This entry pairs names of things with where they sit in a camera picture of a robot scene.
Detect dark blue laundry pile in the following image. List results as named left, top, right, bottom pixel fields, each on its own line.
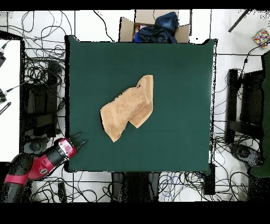
left=133, top=11, right=179, bottom=44

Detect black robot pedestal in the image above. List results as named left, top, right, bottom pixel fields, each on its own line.
left=111, top=172, right=161, bottom=202

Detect tan terry towel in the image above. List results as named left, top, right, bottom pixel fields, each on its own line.
left=99, top=74, right=154, bottom=143

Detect black rectangular block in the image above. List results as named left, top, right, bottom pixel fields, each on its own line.
left=203, top=162, right=216, bottom=195

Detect white desk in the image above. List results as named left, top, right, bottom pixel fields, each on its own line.
left=0, top=39, right=22, bottom=163

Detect grey metal bar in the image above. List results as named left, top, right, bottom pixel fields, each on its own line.
left=228, top=9, right=250, bottom=33

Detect black device on desk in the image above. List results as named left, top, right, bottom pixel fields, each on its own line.
left=0, top=50, right=7, bottom=68

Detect brown cardboard box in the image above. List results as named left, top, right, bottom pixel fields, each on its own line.
left=118, top=9, right=191, bottom=44

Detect tangled black cables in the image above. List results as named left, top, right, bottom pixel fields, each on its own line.
left=21, top=10, right=73, bottom=85
left=160, top=170, right=249, bottom=202

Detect multicoloured patterned box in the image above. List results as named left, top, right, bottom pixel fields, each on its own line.
left=253, top=28, right=270, bottom=49

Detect black round stand base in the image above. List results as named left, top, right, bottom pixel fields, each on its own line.
left=229, top=143, right=264, bottom=170

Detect dark green table cloth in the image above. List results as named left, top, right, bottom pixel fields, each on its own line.
left=64, top=34, right=218, bottom=176
left=248, top=50, right=270, bottom=178

